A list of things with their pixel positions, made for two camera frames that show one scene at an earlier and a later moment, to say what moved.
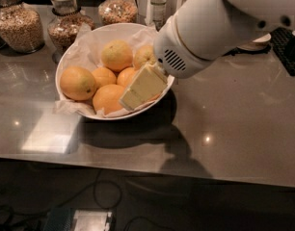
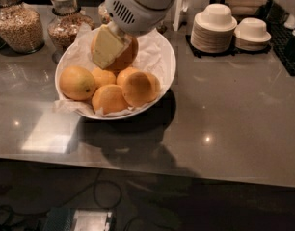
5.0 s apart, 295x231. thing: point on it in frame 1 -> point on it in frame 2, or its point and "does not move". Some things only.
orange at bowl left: x=77 y=83 does not move
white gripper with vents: x=175 y=53 -> x=138 y=12
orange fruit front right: x=125 y=75 does not move
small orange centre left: x=103 y=76 does not move
